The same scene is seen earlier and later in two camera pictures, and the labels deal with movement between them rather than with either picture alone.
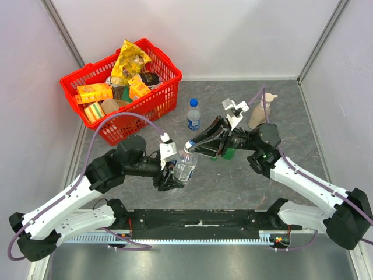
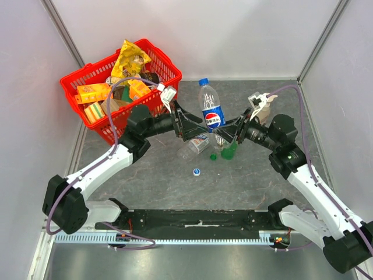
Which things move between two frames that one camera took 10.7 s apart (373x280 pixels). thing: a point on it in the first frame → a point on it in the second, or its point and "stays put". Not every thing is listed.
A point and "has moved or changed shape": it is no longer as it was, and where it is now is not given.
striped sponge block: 94,112 stays put
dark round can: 150,78 stays put
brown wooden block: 109,105 stays put
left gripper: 170,183 → 185,127
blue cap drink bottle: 193,116 has moved or changed shape
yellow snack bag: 130,60 stays put
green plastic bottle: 229,154 stays put
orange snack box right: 137,88 stays put
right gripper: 224,140 → 242,128
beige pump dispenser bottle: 257,116 stays put
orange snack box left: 88,93 stays put
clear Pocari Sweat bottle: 185,167 has moved or changed shape
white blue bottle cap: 190,143 → 196,172
